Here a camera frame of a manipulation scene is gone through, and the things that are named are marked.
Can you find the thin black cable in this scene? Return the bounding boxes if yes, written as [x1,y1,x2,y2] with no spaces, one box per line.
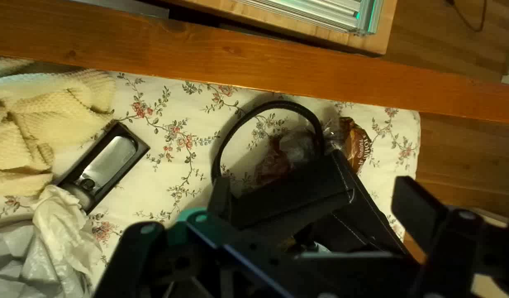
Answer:
[446,0,491,33]

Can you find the cream knitted cloth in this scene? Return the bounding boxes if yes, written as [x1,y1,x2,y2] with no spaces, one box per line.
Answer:
[0,71,117,199]

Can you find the brown shiny wrapper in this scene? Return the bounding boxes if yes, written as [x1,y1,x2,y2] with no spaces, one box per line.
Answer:
[253,114,375,189]

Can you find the aluminium rail frame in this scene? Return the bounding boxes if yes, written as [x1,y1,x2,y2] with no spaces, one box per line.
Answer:
[243,0,383,36]

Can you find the wooden bed frame rail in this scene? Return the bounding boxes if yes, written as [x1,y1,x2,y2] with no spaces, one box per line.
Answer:
[0,0,509,127]

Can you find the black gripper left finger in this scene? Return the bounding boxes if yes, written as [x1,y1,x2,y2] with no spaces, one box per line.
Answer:
[94,220,170,298]

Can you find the silver metal item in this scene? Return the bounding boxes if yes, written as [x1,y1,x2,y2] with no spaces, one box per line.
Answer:
[73,134,139,202]

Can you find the black fabric bag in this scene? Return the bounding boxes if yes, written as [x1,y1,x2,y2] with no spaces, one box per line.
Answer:
[207,98,423,298]

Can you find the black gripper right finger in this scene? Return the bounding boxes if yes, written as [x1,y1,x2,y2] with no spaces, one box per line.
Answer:
[390,174,484,298]

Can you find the grey plastic bag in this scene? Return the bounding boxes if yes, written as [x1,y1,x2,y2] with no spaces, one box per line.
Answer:
[0,184,111,298]

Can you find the black rectangular tray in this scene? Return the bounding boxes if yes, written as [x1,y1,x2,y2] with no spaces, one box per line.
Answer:
[56,121,152,215]

